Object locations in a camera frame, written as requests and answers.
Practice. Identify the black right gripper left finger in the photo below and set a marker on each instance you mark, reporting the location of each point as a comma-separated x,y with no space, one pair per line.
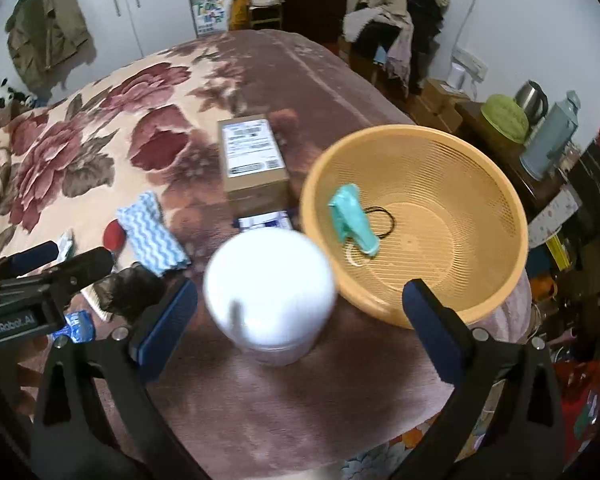
95,419

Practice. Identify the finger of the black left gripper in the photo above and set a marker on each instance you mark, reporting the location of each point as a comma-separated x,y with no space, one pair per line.
64,281
31,259

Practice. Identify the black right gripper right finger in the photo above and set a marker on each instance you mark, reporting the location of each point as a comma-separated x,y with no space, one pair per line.
503,419

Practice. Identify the blue wet wipes pack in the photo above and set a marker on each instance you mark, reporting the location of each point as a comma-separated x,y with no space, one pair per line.
79,327

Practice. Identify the blue white wavy cloth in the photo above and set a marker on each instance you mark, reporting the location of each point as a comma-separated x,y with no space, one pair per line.
153,245

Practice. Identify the cotton swab pack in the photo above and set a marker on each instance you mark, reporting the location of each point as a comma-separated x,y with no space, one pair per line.
91,296

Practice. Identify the black hair net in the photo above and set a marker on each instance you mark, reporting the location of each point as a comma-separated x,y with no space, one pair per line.
129,292

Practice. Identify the person's left hand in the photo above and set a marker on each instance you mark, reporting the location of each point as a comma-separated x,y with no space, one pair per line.
26,377

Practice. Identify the small white blue sachet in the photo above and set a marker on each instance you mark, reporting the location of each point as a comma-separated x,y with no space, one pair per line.
65,245

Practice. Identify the red makeup sponge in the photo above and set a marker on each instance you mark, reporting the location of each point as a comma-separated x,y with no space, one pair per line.
114,237

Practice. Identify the floral plush blanket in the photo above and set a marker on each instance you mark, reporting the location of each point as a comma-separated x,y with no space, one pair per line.
153,126

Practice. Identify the white plastic jar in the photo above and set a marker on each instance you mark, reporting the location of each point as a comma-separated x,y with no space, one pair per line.
271,291

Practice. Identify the panda plush toy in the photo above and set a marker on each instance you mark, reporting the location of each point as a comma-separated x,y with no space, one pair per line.
9,94

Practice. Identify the brown cardboard box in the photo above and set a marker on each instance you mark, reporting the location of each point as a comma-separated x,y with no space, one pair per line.
254,174

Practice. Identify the blue white tissue pack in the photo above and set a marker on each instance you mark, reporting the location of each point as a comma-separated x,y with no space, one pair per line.
278,219

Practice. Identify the olive green jacket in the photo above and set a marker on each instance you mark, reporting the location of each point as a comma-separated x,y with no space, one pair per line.
42,34

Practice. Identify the white wardrobe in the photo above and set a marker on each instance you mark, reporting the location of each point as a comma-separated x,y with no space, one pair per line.
125,30

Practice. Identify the orange plastic mesh basket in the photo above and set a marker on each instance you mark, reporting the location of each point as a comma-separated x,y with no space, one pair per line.
448,215

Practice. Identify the white printed shopping bag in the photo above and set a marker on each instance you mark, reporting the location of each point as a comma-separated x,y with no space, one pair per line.
211,16

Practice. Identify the grey-green thermos flask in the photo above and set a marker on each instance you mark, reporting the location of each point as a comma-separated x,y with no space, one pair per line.
543,152

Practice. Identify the yellow plush toy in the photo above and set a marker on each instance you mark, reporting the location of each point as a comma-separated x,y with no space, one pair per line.
239,15

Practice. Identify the dark wooden side table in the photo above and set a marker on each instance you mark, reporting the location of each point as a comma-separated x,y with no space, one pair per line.
477,131

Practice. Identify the wooden rack chair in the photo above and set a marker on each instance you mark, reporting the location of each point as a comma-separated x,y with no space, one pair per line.
266,14

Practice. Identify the steel electric kettle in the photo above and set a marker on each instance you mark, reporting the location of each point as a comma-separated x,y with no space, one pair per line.
533,101

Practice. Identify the stacked cardboard boxes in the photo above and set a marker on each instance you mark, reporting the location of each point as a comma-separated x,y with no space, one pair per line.
434,106

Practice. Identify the white cup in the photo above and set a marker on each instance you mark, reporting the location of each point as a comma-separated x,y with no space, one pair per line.
456,76

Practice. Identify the pile of clothes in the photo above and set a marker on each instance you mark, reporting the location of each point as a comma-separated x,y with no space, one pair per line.
398,35

